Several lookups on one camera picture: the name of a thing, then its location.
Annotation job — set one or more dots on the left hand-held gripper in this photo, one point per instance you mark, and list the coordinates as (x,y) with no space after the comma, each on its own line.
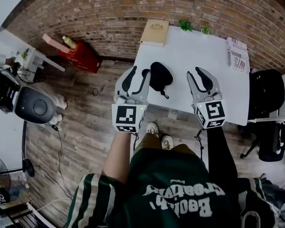
(128,115)

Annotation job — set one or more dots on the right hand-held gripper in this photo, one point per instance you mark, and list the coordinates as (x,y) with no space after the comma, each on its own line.
(212,113)

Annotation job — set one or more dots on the black zippered pouch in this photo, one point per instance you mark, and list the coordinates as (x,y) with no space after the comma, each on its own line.
(161,76)

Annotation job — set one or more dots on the person's right forearm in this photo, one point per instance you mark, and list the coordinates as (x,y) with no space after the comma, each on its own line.
(219,155)

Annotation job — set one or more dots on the person's left forearm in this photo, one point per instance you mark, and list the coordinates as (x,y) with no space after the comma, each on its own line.
(117,155)

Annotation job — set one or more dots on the person's left shoe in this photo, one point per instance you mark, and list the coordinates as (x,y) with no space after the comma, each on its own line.
(152,129)

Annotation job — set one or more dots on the person's shoe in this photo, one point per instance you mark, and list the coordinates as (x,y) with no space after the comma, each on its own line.
(167,142)
(152,129)

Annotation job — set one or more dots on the patterned paper box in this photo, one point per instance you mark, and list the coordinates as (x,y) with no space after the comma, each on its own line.
(238,56)

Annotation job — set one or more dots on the beige hardcover book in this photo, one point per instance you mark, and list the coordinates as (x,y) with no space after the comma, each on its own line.
(155,33)

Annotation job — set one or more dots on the red box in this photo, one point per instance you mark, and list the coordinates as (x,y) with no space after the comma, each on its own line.
(85,58)

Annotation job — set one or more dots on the spiky potted plant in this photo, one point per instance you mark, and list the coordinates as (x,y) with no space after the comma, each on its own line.
(206,30)

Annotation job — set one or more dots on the person's brown trousers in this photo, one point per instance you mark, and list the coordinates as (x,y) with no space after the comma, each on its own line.
(152,146)

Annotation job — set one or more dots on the person's right shoe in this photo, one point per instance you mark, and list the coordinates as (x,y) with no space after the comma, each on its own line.
(167,142)

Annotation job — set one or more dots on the broad-leaf potted plant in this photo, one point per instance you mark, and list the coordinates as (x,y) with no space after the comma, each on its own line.
(185,25)

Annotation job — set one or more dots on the yellow-green drink bottle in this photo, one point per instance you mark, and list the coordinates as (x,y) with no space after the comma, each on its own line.
(70,42)

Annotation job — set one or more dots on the pink long box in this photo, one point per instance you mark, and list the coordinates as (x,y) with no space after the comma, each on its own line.
(53,43)

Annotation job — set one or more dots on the white side table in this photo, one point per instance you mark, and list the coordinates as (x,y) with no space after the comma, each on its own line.
(38,59)

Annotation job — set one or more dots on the dark oval device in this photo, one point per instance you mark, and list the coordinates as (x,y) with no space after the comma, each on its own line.
(35,106)

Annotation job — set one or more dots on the person's green striped jersey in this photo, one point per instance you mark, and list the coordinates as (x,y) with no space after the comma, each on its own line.
(171,193)

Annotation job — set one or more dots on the trailing green plant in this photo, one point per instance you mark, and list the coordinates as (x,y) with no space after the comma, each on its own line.
(21,54)

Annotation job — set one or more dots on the black standing fan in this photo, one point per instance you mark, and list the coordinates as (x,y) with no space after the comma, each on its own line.
(29,168)

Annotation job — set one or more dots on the black metal rack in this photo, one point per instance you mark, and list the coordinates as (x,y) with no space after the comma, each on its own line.
(26,216)

